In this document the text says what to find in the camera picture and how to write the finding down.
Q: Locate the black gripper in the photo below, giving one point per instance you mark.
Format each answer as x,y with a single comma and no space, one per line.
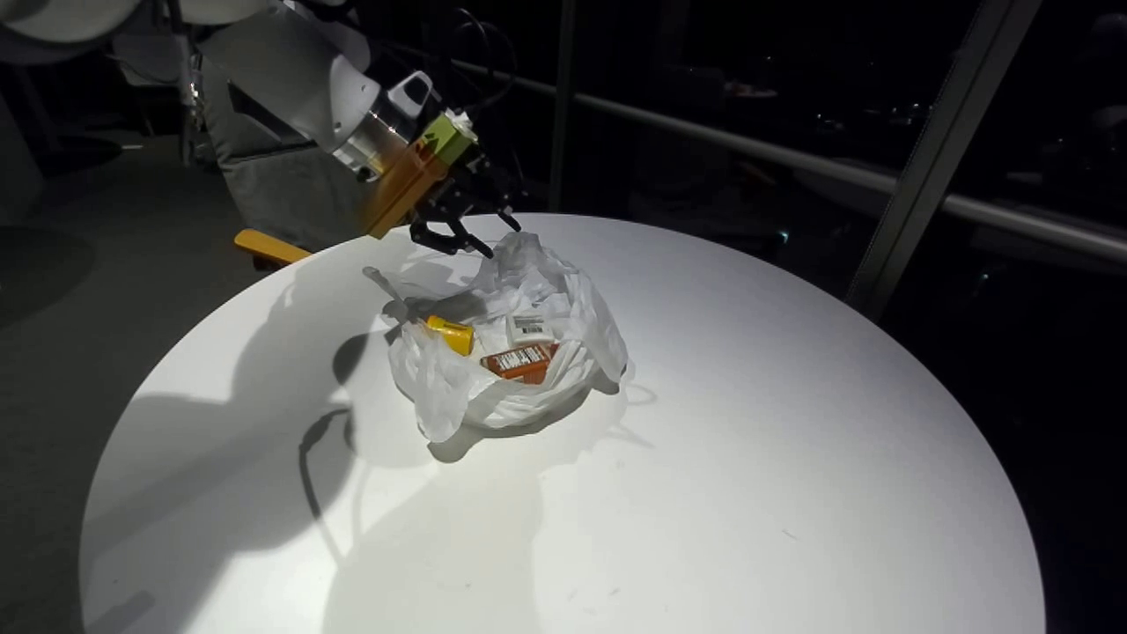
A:
468,181

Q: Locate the white plastic bag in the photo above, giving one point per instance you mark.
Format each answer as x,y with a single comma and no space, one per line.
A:
529,304

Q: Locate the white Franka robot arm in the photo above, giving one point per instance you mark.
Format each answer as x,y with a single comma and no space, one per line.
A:
284,72

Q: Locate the grey cushioned wooden armchair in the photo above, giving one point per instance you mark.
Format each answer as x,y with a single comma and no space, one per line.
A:
284,195

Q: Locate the grey metal railing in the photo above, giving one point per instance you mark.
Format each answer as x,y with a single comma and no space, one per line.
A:
760,146

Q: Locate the dark thin window post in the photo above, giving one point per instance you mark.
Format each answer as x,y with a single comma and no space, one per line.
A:
564,107

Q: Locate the light grey window post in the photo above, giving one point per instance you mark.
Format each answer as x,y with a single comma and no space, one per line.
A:
938,153

